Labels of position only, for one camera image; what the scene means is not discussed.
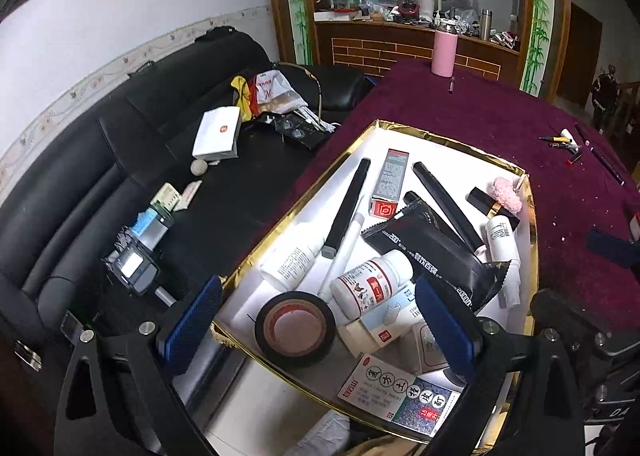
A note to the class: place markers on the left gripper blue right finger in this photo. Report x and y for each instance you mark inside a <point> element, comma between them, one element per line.
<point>457,331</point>

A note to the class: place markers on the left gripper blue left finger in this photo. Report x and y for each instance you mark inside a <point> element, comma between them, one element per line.
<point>185,326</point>

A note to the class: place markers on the blue white staples box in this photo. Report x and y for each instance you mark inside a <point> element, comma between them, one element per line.
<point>382,325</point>

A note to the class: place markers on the black foil snack packet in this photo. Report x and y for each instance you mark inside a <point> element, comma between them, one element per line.
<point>433,248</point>

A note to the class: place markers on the black tape roll red core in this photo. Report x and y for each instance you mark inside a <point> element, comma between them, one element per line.
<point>295,329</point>

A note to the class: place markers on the white labelled pill bottle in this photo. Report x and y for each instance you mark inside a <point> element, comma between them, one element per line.
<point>289,259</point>

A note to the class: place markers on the black gold lipstick tube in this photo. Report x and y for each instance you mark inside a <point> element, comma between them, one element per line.
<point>490,207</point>

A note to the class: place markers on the gold-edged white cardboard box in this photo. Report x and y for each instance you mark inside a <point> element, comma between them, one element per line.
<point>333,300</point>

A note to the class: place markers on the long silver red box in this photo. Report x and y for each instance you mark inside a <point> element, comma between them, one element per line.
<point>387,188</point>

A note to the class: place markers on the small silver medicine box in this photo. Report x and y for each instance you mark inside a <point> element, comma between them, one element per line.
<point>419,352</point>

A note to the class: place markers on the black tape roll white core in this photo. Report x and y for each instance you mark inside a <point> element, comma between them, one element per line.
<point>452,375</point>

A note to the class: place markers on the white spray bottle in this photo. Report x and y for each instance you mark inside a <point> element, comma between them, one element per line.
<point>503,248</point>

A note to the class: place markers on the white tube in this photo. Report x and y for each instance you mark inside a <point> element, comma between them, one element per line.
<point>343,254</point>

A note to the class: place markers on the printed white card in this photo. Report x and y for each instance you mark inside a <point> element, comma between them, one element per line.
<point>395,396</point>

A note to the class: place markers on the black marker white cap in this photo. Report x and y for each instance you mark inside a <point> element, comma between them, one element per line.
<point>452,211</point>

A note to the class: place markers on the black handheld device with screen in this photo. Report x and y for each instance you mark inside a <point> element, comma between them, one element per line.
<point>133,266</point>

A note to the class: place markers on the clear water bottle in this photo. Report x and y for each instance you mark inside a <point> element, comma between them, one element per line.
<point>152,225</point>

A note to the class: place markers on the white powder puff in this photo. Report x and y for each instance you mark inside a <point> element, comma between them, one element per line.
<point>504,193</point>

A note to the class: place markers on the black leather sofa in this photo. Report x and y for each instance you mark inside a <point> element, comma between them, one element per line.
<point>80,371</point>

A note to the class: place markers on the thick black marker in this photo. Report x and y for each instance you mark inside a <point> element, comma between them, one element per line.
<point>344,214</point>

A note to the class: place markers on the small beige ball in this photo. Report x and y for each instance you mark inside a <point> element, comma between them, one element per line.
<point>198,167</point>

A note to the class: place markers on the white box red logo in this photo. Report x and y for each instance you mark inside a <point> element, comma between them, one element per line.
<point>217,134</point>

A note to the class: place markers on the yellow black pen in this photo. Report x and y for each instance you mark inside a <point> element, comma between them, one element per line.
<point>556,139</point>

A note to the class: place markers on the long black pen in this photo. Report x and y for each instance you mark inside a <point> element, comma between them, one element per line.
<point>604,162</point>

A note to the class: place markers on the yellow cloth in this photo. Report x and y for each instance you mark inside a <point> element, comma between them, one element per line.
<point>243,97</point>

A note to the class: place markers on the white plastic bag red print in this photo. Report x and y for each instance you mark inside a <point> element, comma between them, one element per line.
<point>271,92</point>

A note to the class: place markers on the pink thermos bottle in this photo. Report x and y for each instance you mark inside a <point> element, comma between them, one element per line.
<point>444,51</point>

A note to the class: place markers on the wooden cabinet counter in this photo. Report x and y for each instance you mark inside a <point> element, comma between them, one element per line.
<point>375,47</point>

